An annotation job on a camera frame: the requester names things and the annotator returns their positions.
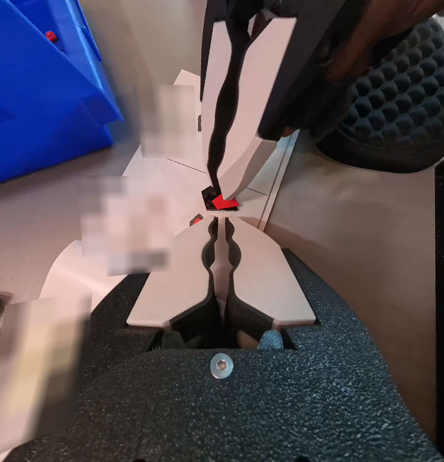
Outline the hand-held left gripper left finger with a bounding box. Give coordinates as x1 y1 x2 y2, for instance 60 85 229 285
126 216 220 330

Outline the blue plastic bin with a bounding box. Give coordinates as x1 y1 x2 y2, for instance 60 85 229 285
0 0 124 187

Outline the red toy slope brick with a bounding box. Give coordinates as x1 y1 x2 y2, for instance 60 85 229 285
212 195 241 211

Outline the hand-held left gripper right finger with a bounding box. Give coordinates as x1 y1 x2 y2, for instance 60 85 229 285
225 216 317 329

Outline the person's right forearm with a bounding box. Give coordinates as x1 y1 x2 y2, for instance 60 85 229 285
312 16 444 174

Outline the white instruction booklet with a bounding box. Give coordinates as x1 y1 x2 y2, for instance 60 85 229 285
39 69 300 300

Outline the person's right hand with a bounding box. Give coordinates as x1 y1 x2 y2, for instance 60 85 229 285
330 0 444 83

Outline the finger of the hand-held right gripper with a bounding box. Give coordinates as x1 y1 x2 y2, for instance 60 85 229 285
201 22 241 191
218 10 298 200

